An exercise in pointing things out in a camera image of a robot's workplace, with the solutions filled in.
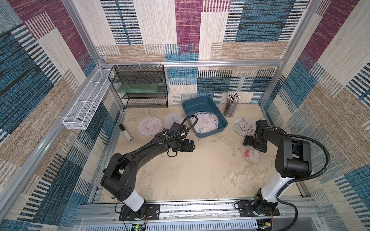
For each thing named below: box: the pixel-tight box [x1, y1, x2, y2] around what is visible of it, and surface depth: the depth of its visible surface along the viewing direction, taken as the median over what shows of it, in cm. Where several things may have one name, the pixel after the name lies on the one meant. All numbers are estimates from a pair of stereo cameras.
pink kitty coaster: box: [137, 116, 163, 137], surface depth 111 cm
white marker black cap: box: [118, 124, 133, 142], surface depth 102 cm
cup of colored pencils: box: [224, 92, 241, 118], surface depth 104 cm
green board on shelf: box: [116, 83, 159, 93], surface depth 102 cm
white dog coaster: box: [231, 117, 256, 137], surface depth 110 cm
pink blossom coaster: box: [189, 111, 219, 134], surface depth 108 cm
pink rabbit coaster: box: [240, 145, 262, 163], surface depth 92 cm
